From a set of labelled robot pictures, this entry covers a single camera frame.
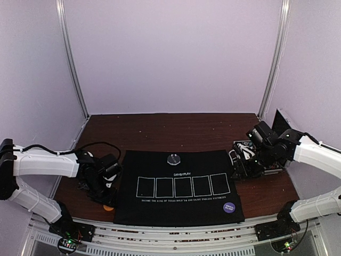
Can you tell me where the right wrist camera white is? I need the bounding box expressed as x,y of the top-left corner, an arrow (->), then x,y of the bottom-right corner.
236,143 -> 255,160

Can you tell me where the clear round dealer button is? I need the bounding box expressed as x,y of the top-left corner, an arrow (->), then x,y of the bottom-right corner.
167,154 -> 181,166

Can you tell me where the aluminium poker chip case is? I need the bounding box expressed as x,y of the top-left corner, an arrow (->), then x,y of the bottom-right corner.
228,108 -> 304,179

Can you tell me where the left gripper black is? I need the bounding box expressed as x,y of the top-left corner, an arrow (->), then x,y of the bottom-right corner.
84,176 -> 118,207

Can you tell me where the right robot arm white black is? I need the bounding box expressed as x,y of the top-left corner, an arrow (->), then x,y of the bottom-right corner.
229,121 -> 340,241

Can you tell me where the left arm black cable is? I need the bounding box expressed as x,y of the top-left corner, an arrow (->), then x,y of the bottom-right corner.
20,142 -> 122,166

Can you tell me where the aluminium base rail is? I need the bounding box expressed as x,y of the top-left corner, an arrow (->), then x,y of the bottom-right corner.
21,207 -> 328,256

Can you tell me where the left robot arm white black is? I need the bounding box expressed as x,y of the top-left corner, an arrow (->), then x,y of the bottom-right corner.
1,138 -> 122,244

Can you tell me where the orange big blind button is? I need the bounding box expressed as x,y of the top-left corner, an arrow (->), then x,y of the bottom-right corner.
103,205 -> 115,211

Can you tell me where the right aluminium frame post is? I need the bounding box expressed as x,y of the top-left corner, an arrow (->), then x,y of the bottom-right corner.
257,0 -> 291,121

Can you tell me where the left aluminium frame post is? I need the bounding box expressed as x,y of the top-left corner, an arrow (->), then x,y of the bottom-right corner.
55,0 -> 90,119

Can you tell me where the black poker cloth mat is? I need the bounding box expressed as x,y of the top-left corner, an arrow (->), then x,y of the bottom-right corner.
113,150 -> 245,227

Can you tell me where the blue small blind button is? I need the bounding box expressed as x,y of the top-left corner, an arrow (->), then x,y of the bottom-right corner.
223,202 -> 236,214

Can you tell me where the aluminium frame post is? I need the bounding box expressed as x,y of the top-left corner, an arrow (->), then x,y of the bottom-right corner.
257,0 -> 291,121
55,0 -> 90,119

